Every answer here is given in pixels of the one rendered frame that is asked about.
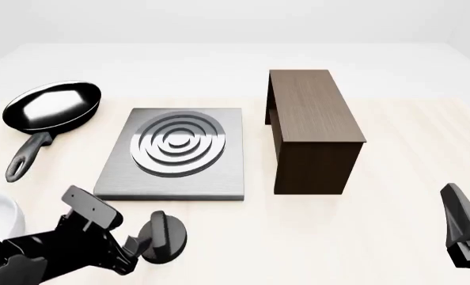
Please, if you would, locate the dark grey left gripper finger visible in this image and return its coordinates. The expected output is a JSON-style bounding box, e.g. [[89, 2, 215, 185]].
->
[[123, 235, 154, 260]]

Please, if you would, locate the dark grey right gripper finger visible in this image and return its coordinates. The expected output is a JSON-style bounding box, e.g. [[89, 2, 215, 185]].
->
[[440, 182, 470, 247]]

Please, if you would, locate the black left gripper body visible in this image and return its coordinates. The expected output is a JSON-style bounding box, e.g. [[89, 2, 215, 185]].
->
[[98, 228, 142, 276]]

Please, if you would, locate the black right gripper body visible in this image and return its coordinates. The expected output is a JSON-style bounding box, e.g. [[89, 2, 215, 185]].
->
[[445, 235, 470, 272]]

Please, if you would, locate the round black stove knob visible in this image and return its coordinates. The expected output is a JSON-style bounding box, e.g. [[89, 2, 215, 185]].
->
[[138, 210, 189, 264]]

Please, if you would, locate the flat grey stove plate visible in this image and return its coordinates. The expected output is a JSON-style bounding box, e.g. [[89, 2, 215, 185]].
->
[[93, 107, 246, 202]]

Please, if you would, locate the white bowl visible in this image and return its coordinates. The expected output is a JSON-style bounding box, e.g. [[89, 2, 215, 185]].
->
[[0, 192, 27, 239]]

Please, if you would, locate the black frying pan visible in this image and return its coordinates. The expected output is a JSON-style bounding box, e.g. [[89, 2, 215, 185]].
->
[[2, 79, 103, 184]]

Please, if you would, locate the dark brown wooden cabinet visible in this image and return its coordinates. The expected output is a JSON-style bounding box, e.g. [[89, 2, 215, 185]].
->
[[264, 69, 368, 196]]

